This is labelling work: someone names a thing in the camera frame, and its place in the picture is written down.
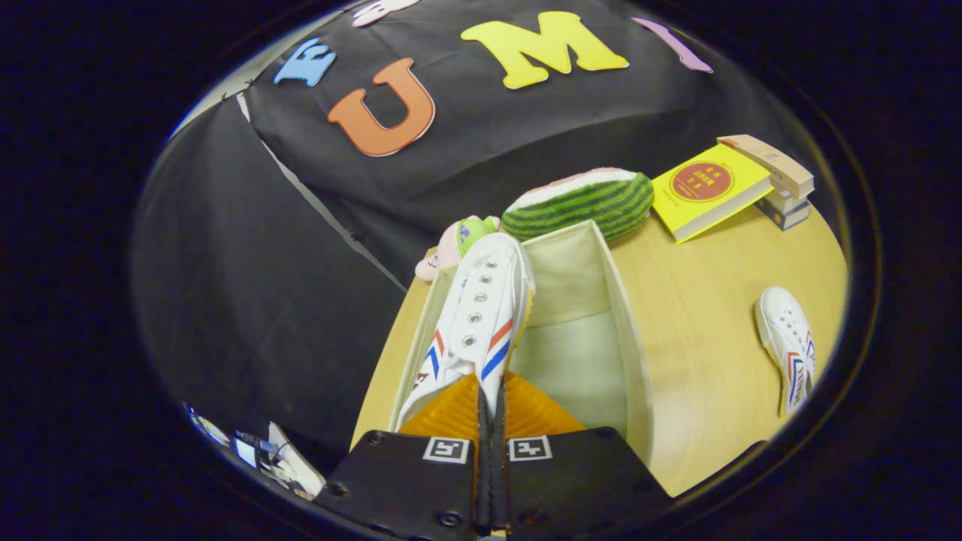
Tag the watermelon slice plush toy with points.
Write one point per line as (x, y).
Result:
(586, 207)

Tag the pink and green plush toy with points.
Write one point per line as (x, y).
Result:
(451, 244)

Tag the white striped canvas shoe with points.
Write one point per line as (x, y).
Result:
(481, 300)
(782, 330)

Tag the white book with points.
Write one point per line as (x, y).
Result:
(785, 200)

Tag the black backdrop cloth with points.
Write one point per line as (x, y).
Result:
(263, 300)

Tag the grey book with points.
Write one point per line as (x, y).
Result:
(785, 218)

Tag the beige fabric storage box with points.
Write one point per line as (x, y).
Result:
(579, 353)

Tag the yellow book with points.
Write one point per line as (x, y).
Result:
(706, 191)

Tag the tan book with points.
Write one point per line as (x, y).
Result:
(766, 158)

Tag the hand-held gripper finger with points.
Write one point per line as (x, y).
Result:
(500, 481)
(485, 481)

